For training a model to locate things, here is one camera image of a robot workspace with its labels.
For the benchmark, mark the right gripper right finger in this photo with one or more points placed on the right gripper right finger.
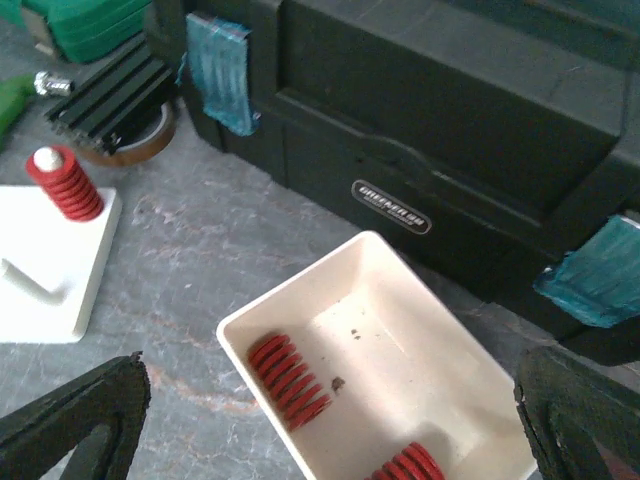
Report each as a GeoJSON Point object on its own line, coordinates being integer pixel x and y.
{"type": "Point", "coordinates": [580, 424]}

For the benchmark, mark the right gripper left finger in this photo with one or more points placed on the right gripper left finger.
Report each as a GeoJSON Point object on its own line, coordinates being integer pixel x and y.
{"type": "Point", "coordinates": [96, 419]}

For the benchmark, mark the white peg fixture board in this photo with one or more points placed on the white peg fixture board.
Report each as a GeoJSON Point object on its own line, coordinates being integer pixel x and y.
{"type": "Point", "coordinates": [51, 267]}

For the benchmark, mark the large red spring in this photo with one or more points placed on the large red spring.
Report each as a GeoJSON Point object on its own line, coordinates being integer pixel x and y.
{"type": "Point", "coordinates": [58, 173]}

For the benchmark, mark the white rectangular parts tray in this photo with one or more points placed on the white rectangular parts tray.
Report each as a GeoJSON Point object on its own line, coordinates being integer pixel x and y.
{"type": "Point", "coordinates": [399, 367]}

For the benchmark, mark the red springs in tray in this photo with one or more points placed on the red springs in tray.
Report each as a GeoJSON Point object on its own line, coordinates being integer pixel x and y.
{"type": "Point", "coordinates": [292, 387]}

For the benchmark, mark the black plastic toolbox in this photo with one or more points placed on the black plastic toolbox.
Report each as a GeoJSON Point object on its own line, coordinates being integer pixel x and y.
{"type": "Point", "coordinates": [496, 142]}

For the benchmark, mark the brown tape roll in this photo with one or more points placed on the brown tape roll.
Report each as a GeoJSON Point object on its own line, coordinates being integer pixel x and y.
{"type": "Point", "coordinates": [148, 142]}

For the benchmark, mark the black battery holder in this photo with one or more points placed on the black battery holder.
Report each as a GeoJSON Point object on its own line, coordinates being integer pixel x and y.
{"type": "Point", "coordinates": [111, 107]}

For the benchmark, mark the green plastic tool case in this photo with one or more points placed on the green plastic tool case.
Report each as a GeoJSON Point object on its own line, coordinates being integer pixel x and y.
{"type": "Point", "coordinates": [79, 31]}

